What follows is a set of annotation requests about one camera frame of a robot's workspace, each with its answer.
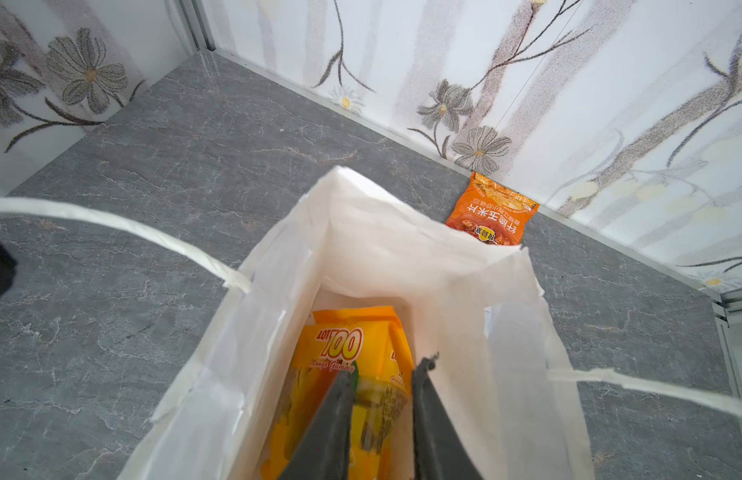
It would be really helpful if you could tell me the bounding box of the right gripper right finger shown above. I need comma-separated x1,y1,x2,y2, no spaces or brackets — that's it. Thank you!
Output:
412,354,482,480

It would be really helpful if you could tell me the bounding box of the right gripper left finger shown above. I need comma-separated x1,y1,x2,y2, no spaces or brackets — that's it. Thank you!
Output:
278,371,355,480

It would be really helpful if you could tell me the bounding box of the yellow mango candy bag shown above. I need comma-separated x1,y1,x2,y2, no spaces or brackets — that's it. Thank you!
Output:
261,306,413,479

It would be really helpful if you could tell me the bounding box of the white paper bag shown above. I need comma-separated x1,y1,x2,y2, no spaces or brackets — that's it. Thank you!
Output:
0,167,742,479

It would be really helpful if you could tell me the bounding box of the orange chip bag by wall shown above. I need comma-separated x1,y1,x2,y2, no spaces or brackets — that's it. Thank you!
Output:
446,172,539,246

